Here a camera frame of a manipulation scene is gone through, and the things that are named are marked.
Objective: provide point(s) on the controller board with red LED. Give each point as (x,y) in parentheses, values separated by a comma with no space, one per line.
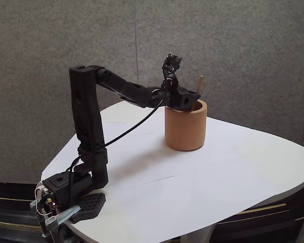
(49,197)

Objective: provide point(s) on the silver metal table clamp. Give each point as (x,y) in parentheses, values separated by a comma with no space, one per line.
(71,211)

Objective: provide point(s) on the brown cylindrical pen holder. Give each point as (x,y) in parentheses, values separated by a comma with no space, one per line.
(185,129)

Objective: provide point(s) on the bare camera circuit board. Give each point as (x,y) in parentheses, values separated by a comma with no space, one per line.
(172,62)

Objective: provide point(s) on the tan wooden pen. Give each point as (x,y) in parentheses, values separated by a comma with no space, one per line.
(199,84)

